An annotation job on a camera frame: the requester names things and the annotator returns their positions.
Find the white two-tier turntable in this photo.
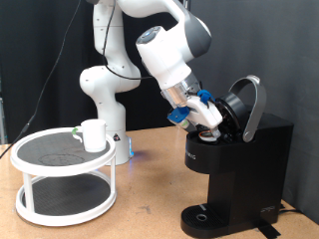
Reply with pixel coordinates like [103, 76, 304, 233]
[9, 126, 118, 228]

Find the white mug green taped handle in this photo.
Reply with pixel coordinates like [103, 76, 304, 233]
[71, 119, 108, 153]

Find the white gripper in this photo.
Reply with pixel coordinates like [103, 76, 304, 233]
[186, 98, 224, 139]

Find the black Keurig coffee machine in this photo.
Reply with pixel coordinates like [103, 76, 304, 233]
[179, 74, 295, 239]

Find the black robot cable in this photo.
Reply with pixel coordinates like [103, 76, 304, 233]
[0, 0, 155, 157]

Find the grey metal frame post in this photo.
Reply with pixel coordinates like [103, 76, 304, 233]
[0, 76, 7, 145]

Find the black tape strip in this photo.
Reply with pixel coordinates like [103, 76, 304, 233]
[257, 223, 282, 239]

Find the black Keurig power cable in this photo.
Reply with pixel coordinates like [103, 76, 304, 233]
[278, 203, 302, 215]

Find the blue mounted wrist camera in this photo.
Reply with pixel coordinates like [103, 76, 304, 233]
[166, 106, 191, 129]

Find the blue cable strap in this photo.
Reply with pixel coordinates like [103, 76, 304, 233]
[196, 89, 215, 107]

